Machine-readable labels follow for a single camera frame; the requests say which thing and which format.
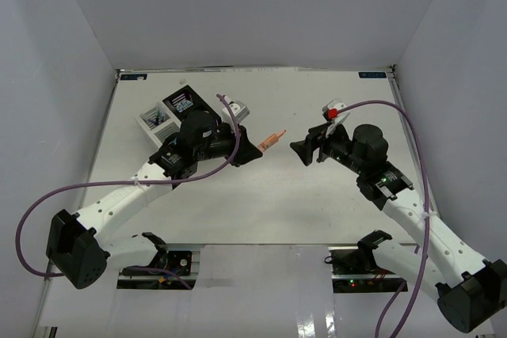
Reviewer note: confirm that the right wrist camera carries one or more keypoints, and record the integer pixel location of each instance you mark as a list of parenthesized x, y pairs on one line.
[(335, 115)]

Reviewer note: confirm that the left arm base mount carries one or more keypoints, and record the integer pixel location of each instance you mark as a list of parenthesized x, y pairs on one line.
[(176, 271)]

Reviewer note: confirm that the black mesh pen holder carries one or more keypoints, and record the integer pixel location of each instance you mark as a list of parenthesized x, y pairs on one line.
[(188, 106)]

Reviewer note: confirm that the orange highlighter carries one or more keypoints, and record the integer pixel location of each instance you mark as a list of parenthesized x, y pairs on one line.
[(271, 141)]

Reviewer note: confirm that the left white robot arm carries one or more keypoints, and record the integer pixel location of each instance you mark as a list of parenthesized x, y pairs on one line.
[(80, 245)]

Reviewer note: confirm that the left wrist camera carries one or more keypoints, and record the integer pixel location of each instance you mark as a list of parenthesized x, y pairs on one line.
[(239, 110)]

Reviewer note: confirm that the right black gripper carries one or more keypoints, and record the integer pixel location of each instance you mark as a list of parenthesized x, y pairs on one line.
[(305, 149)]

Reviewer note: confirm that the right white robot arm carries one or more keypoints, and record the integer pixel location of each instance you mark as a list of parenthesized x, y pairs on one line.
[(467, 288)]

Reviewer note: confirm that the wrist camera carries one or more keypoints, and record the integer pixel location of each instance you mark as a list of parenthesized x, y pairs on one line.
[(239, 110), (335, 115)]

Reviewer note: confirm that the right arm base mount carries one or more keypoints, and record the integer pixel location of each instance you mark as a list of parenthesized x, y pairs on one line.
[(352, 274)]

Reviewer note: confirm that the white slotted pen holder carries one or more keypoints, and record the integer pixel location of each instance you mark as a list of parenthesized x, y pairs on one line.
[(157, 134)]

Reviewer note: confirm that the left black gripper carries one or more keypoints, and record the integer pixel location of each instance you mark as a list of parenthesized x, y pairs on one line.
[(246, 152)]

